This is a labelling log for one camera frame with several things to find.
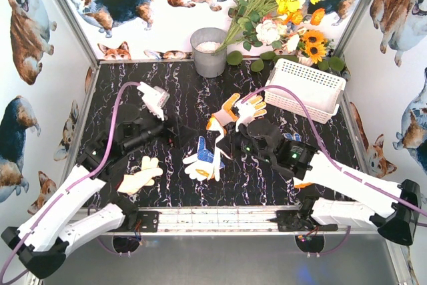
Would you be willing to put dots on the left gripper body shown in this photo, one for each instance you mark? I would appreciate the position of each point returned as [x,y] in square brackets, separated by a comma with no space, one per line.
[170,132]

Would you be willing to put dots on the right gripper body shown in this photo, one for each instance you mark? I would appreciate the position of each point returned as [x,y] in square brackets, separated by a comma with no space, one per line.
[231,139]

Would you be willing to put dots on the blue dotted glove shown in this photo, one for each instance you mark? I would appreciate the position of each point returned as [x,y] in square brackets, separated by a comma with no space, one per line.
[295,138]
[204,164]

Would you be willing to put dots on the yellow dotted work glove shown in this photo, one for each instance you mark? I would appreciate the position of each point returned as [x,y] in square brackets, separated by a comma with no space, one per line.
[227,113]

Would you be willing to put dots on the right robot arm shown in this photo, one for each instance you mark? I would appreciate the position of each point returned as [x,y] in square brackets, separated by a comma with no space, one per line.
[390,208]

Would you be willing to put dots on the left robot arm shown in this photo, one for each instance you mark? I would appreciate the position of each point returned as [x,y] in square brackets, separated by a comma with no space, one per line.
[43,243]

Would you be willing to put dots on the white plastic storage basket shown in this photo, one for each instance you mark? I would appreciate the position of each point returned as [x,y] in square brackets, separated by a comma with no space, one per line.
[318,90]

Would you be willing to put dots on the cream rubber glove left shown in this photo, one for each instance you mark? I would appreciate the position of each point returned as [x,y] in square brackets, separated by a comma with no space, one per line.
[132,183]

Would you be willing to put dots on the grey metal bucket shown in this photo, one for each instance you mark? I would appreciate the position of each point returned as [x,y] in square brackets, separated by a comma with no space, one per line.
[208,54]

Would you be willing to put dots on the artificial flower bouquet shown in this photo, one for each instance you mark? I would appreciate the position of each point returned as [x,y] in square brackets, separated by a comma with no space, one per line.
[284,25]

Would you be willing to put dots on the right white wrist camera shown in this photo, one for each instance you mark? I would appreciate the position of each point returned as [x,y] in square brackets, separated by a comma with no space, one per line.
[250,110]

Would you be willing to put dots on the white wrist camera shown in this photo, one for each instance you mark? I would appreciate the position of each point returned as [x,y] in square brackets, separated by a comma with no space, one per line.
[154,99]
[250,110]

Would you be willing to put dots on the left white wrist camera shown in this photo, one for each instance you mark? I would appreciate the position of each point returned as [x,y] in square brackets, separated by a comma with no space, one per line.
[154,99]

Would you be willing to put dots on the aluminium front rail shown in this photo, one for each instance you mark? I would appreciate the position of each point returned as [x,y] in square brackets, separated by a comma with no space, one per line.
[217,220]

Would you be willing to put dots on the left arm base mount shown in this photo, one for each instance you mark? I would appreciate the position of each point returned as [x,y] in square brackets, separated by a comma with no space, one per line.
[144,221]

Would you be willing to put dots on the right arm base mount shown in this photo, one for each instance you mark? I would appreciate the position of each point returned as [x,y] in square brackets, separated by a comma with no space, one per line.
[292,221]

